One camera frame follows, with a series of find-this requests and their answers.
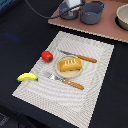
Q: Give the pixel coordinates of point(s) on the orange toy bread loaf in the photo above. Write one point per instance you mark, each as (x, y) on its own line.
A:
(70, 64)

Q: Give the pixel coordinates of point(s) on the knife with wooden handle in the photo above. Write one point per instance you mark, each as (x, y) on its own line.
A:
(80, 56)

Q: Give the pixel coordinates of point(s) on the small grey pot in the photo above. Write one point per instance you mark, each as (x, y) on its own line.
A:
(66, 14)

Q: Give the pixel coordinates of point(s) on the large grey pot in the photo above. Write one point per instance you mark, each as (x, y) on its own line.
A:
(91, 12)

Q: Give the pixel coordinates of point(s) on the round beige plate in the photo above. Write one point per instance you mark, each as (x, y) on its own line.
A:
(66, 74)

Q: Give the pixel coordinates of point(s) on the pink wooden board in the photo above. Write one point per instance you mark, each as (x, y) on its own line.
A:
(107, 26)

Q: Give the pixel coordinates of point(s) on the fork with wooden handle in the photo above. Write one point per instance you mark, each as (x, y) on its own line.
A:
(54, 77)

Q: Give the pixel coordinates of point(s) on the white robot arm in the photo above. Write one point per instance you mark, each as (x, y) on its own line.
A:
(73, 3)

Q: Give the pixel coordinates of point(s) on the red toy bell pepper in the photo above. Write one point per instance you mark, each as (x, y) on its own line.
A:
(47, 56)

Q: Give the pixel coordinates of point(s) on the yellow toy banana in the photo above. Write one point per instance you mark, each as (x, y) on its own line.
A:
(27, 76)

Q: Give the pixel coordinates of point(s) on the cream bowl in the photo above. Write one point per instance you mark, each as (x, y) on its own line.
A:
(122, 14)

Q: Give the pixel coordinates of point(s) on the white striped placemat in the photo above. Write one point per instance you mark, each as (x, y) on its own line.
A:
(70, 104)

